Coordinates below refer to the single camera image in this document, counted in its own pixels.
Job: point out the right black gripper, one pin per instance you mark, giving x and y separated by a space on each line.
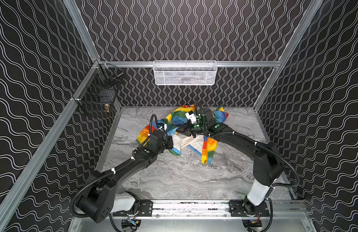
185 127

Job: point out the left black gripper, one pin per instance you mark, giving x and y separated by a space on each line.
170 141

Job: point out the rainbow striped jacket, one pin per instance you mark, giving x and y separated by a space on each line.
201 145

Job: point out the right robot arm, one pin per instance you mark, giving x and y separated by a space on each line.
268 163

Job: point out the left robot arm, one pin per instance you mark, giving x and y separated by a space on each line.
96 198

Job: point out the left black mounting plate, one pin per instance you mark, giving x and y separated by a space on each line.
141 208

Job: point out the black mounting plate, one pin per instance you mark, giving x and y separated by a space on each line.
141 208
239 208

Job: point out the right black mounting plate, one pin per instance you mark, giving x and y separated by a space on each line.
239 208

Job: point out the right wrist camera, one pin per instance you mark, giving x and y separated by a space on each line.
200 116

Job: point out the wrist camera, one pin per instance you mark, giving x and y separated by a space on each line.
161 126
200 116

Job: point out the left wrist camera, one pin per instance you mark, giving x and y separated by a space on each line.
161 126

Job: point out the white wire mesh basket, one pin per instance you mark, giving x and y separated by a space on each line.
185 72

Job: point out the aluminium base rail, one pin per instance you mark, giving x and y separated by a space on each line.
210 209

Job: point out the black wire basket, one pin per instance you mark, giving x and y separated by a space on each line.
103 83

